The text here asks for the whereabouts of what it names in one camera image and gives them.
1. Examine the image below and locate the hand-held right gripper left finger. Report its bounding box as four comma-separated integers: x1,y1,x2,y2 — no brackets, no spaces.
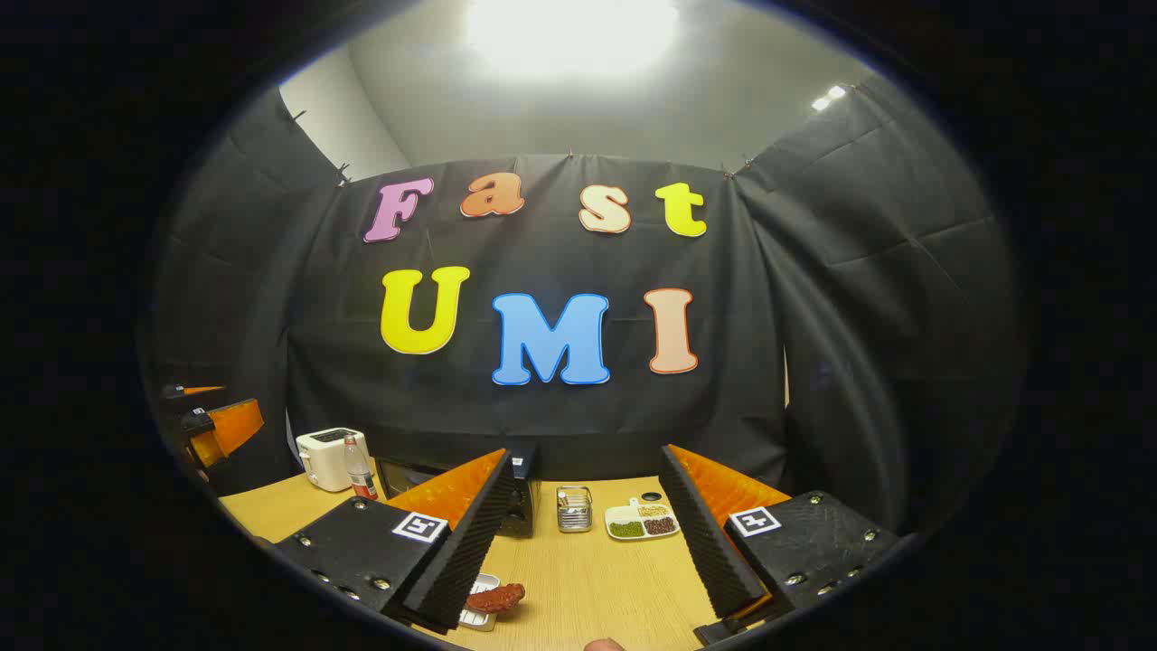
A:
274,449,514,632

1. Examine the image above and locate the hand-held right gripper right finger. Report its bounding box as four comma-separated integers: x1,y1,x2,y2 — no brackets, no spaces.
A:
658,445,905,645

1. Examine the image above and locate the red-brown meat piece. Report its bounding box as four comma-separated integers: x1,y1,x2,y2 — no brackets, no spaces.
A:
466,583,526,615

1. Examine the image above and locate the black electric oven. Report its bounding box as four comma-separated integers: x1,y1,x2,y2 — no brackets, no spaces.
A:
375,443,541,539

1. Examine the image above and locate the small white plate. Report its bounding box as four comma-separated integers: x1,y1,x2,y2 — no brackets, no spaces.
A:
458,572,501,631

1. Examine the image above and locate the white divided dish with beans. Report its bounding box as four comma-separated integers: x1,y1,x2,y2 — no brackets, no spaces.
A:
605,497,681,542

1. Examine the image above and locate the white toaster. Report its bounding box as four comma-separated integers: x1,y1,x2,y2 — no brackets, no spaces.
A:
296,428,370,493

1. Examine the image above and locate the clear plastic bottle red label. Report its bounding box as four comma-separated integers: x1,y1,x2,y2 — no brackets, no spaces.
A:
343,436,380,501

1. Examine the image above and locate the black backdrop cloth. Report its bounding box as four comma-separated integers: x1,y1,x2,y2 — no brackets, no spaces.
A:
149,86,1022,543

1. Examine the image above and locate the ceiling light panel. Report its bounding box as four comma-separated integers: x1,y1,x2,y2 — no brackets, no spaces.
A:
466,0,679,78

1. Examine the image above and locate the metal wire rack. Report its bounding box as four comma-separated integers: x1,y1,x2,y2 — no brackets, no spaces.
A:
557,486,594,534

